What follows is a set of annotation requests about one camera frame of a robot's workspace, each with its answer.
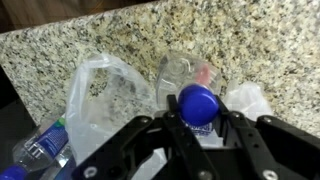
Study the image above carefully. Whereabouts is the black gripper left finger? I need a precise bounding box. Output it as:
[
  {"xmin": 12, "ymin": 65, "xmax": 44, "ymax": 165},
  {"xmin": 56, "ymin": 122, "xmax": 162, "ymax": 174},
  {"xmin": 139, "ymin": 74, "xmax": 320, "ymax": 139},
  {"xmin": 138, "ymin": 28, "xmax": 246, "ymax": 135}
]
[{"xmin": 72, "ymin": 95, "xmax": 219, "ymax": 180}]

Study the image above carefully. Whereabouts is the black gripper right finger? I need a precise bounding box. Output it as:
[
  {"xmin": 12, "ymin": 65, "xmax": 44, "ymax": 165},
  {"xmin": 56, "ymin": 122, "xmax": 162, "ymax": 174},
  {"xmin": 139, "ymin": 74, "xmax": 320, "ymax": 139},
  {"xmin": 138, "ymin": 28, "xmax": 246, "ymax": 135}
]
[{"xmin": 213, "ymin": 102, "xmax": 320, "ymax": 180}]

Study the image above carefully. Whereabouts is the blue-cap water bottle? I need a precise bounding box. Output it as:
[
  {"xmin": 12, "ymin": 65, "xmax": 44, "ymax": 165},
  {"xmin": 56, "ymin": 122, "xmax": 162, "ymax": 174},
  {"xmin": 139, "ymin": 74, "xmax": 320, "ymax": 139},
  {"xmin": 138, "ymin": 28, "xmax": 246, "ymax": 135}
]
[
  {"xmin": 0, "ymin": 116, "xmax": 68, "ymax": 180},
  {"xmin": 156, "ymin": 52, "xmax": 223, "ymax": 148}
]

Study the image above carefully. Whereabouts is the clear plastic bag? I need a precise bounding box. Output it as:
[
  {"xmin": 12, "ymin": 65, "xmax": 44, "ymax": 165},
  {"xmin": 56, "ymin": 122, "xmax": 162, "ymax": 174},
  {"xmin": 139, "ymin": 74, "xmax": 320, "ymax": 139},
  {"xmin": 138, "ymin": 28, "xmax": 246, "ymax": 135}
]
[{"xmin": 64, "ymin": 53, "xmax": 274, "ymax": 180}]

